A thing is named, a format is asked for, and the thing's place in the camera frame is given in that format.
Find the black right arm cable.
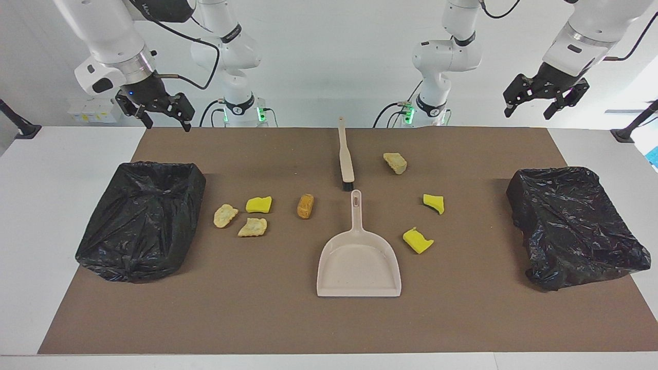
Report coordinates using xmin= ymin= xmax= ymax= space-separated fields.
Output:
xmin=129 ymin=0 xmax=222 ymax=90

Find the black base cable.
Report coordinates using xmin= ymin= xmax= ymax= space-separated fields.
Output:
xmin=374 ymin=100 xmax=412 ymax=128
xmin=199 ymin=100 xmax=227 ymax=127

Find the beige plastic dustpan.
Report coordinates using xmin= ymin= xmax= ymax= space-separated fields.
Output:
xmin=316 ymin=190 xmax=402 ymax=298

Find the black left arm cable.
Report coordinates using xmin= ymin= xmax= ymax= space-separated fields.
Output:
xmin=479 ymin=0 xmax=658 ymax=62

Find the tan sponge chunk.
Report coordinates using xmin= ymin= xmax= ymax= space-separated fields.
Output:
xmin=383 ymin=152 xmax=408 ymax=175

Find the pale crumpled chip piece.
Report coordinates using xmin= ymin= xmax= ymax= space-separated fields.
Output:
xmin=213 ymin=203 xmax=240 ymax=229
xmin=237 ymin=217 xmax=268 ymax=238

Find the beige hand brush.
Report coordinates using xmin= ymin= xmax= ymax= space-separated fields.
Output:
xmin=337 ymin=117 xmax=355 ymax=192

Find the bin with black bag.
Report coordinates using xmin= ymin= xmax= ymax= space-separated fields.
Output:
xmin=506 ymin=166 xmax=651 ymax=292
xmin=75 ymin=161 xmax=207 ymax=284

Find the white cardboard box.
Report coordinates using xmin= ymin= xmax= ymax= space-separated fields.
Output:
xmin=67 ymin=98 xmax=124 ymax=124

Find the black camera stand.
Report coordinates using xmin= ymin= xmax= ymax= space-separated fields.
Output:
xmin=610 ymin=99 xmax=658 ymax=143
xmin=0 ymin=99 xmax=42 ymax=140

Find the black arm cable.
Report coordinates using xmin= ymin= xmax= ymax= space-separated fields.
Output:
xmin=129 ymin=0 xmax=222 ymax=90
xmin=479 ymin=0 xmax=658 ymax=62

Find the brown table mat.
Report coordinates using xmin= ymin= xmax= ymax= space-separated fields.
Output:
xmin=38 ymin=127 xmax=658 ymax=355

